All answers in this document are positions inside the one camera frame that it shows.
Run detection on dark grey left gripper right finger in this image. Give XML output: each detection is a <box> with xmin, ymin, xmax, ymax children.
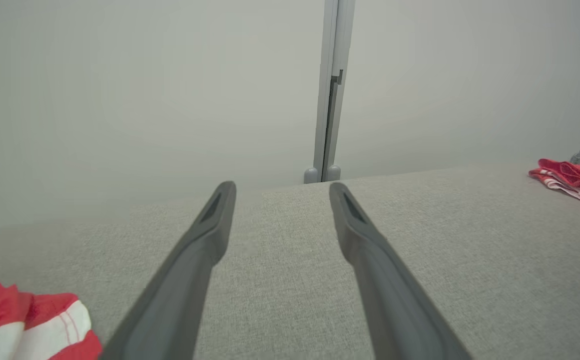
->
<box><xmin>329</xmin><ymin>182</ymin><xmax>473</xmax><ymax>360</ymax></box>

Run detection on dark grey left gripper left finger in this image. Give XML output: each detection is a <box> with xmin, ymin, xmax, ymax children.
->
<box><xmin>100</xmin><ymin>181</ymin><xmax>237</xmax><ymax>360</ymax></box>

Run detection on grey partition post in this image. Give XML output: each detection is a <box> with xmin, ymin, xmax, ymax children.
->
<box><xmin>303</xmin><ymin>0</ymin><xmax>357</xmax><ymax>184</ymax></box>

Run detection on red shorts with white stripe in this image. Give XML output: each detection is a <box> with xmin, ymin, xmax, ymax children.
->
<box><xmin>0</xmin><ymin>273</ymin><xmax>103</xmax><ymax>360</ymax></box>

